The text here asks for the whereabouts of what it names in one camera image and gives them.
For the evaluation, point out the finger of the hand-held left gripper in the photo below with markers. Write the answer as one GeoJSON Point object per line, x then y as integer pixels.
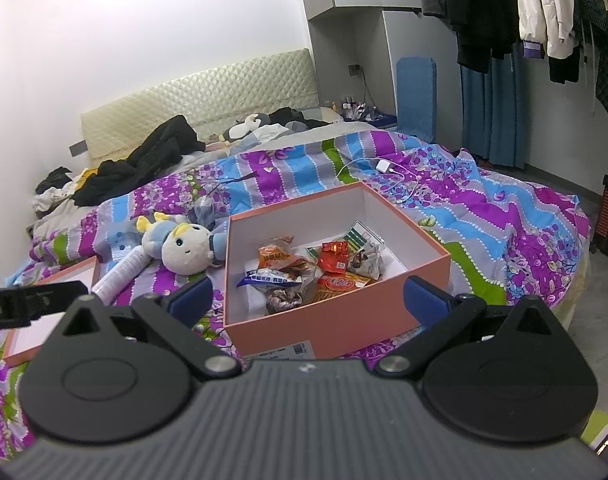
{"type": "Point", "coordinates": [54, 297]}

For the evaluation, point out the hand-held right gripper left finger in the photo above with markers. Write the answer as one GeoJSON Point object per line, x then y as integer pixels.
{"type": "Point", "coordinates": [194, 296]}

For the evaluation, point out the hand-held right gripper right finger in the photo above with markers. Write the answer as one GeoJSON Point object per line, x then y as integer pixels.
{"type": "Point", "coordinates": [423, 296]}

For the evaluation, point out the silver snack packet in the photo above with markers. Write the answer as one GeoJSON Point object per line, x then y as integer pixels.
{"type": "Point", "coordinates": [366, 262]}

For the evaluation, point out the green white snack packet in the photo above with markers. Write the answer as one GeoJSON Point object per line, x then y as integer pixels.
{"type": "Point", "coordinates": [361, 237]}

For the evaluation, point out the clear plastic wrapper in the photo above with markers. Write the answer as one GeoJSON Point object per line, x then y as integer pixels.
{"type": "Point", "coordinates": [284, 300]}

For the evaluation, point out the orange snack packet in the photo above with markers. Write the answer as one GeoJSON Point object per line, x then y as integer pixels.
{"type": "Point", "coordinates": [276, 257]}

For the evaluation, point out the pink cardboard box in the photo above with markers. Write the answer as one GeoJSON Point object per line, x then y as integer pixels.
{"type": "Point", "coordinates": [334, 330]}

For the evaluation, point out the small red snack packet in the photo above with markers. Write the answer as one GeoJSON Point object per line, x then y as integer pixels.
{"type": "Point", "coordinates": [334, 257]}

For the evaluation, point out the pink box lid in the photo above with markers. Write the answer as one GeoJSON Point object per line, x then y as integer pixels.
{"type": "Point", "coordinates": [69, 272]}

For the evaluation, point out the white blue plush toy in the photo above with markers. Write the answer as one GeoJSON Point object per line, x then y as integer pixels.
{"type": "Point", "coordinates": [184, 250]}

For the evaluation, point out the white cylindrical tube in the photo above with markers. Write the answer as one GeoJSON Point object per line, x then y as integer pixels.
{"type": "Point", "coordinates": [116, 275]}

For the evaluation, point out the clear package with blue dots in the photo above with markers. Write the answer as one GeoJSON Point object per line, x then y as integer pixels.
{"type": "Point", "coordinates": [121, 245]}

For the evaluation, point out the crumpled clear plastic bag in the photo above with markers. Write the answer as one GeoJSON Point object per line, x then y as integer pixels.
{"type": "Point", "coordinates": [204, 210]}

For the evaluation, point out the purple floral bed blanket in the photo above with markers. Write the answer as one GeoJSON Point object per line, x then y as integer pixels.
{"type": "Point", "coordinates": [483, 220]}

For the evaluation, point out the pile of clothes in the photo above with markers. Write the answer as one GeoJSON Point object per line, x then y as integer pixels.
{"type": "Point", "coordinates": [54, 195]}

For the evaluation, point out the white charger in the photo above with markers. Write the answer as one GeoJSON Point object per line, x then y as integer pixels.
{"type": "Point", "coordinates": [383, 166]}

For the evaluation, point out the black jacket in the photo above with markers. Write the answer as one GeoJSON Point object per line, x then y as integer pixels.
{"type": "Point", "coordinates": [149, 155]}

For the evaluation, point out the penguin plush toy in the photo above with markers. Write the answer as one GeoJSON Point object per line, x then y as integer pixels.
{"type": "Point", "coordinates": [244, 127]}

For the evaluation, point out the blue curtain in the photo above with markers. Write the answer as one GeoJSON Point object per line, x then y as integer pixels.
{"type": "Point", "coordinates": [498, 120]}

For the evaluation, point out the grey bed sheet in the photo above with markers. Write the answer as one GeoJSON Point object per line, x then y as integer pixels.
{"type": "Point", "coordinates": [309, 140]}

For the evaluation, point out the row of small bottles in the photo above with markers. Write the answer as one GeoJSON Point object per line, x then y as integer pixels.
{"type": "Point", "coordinates": [351, 106]}

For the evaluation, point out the dark clothes heap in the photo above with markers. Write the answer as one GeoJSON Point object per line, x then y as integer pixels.
{"type": "Point", "coordinates": [294, 117]}

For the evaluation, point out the cream quilted headboard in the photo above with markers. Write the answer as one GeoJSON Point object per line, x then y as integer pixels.
{"type": "Point", "coordinates": [184, 90]}

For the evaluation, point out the black hanging coat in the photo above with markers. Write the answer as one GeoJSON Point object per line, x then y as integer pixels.
{"type": "Point", "coordinates": [478, 10]}

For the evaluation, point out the dark plaid hanging coat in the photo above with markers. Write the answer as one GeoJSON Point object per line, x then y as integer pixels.
{"type": "Point", "coordinates": [596, 50]}

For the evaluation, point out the white puffer jacket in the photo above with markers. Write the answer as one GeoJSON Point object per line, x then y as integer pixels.
{"type": "Point", "coordinates": [538, 5]}

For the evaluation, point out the grey wall socket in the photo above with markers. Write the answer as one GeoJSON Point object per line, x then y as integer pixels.
{"type": "Point", "coordinates": [78, 149]}

